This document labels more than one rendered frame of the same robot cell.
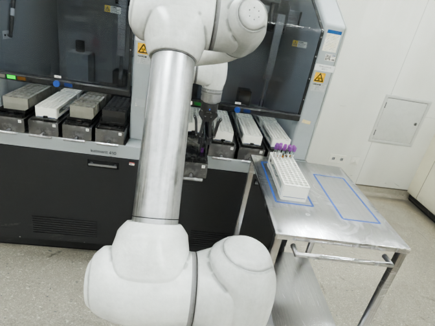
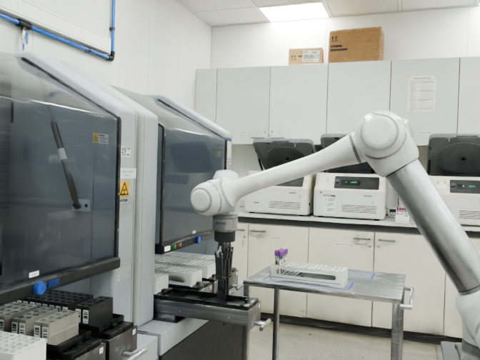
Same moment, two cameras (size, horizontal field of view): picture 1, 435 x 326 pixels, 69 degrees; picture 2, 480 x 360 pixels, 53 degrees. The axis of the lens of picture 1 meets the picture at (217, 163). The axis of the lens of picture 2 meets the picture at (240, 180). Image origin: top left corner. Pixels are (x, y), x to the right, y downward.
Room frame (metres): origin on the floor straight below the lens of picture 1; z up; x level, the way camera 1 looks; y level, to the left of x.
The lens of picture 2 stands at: (0.54, 1.55, 1.26)
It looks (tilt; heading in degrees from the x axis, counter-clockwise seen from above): 1 degrees down; 298
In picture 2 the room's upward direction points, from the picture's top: 2 degrees clockwise
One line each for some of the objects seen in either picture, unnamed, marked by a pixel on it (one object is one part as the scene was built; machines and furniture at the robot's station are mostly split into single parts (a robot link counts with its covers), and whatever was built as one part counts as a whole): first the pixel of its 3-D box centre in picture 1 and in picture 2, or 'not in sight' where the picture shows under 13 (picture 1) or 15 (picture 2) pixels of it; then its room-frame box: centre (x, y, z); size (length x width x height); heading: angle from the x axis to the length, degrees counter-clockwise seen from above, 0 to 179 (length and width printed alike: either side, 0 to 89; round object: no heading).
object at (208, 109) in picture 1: (208, 111); (224, 243); (1.37, 0.08, 1.00); 0.08 x 0.07 x 0.09; 98
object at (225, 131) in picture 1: (221, 127); (163, 275); (1.68, 0.02, 0.83); 0.30 x 0.10 x 0.06; 8
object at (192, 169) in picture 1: (192, 140); (169, 302); (1.54, 0.15, 0.78); 0.73 x 0.14 x 0.09; 8
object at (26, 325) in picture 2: (86, 108); (38, 325); (1.54, 0.71, 0.85); 0.12 x 0.02 x 0.06; 98
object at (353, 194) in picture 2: not in sight; (353, 175); (1.57, -2.48, 1.24); 0.62 x 0.56 x 0.69; 99
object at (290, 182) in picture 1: (286, 174); (308, 273); (1.18, -0.29, 0.85); 0.30 x 0.10 x 0.06; 6
